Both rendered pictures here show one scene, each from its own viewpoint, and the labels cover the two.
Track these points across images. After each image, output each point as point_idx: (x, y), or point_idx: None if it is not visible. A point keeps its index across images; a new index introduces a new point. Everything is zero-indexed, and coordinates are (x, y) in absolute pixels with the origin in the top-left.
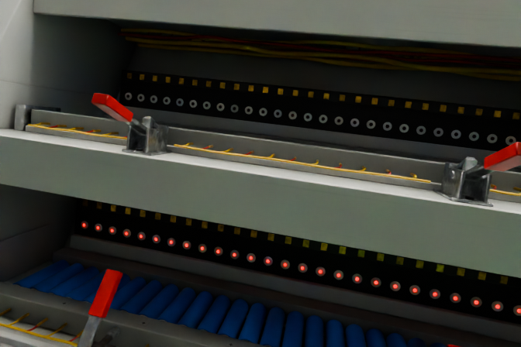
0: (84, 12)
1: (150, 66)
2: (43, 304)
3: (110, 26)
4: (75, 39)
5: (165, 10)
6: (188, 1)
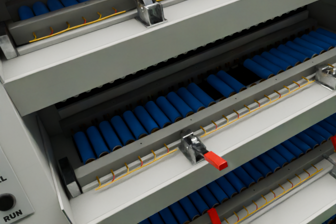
0: (77, 92)
1: None
2: None
3: None
4: None
5: (150, 57)
6: (166, 44)
